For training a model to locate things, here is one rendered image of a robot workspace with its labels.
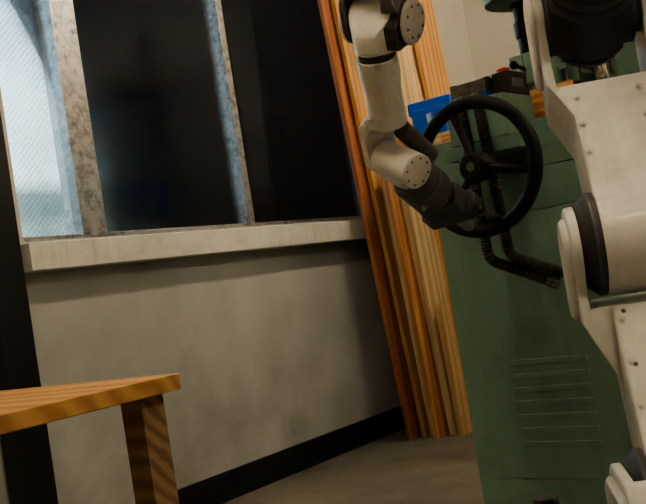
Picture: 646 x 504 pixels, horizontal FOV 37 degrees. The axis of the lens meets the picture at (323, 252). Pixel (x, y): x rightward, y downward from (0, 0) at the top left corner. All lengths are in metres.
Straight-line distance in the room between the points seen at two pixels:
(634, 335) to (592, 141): 0.27
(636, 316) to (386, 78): 0.59
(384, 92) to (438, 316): 1.99
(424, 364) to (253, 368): 0.68
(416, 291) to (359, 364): 0.38
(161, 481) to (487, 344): 0.99
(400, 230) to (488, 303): 1.43
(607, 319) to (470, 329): 0.90
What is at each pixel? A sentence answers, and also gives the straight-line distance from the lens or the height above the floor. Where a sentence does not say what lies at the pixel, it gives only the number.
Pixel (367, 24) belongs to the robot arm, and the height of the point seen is 1.04.
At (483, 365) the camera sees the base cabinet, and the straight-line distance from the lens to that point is 2.22.
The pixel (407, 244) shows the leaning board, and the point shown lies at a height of 0.72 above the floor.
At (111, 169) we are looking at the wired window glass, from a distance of 3.02.
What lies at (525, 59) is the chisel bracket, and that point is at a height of 1.05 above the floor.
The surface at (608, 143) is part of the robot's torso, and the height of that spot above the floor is 0.75.
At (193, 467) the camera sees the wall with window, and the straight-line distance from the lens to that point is 3.03.
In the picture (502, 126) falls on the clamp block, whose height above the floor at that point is 0.89.
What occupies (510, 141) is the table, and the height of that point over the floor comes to 0.85.
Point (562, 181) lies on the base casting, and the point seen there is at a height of 0.76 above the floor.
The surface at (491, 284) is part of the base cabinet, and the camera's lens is 2.18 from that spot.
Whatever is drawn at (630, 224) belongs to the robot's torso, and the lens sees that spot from 1.32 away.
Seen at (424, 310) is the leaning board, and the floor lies 0.47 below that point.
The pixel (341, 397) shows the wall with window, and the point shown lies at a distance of 3.63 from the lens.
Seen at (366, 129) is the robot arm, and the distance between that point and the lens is 1.73.
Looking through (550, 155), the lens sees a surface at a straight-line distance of 2.11.
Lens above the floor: 0.62
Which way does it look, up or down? 2 degrees up
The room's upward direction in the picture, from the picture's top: 9 degrees counter-clockwise
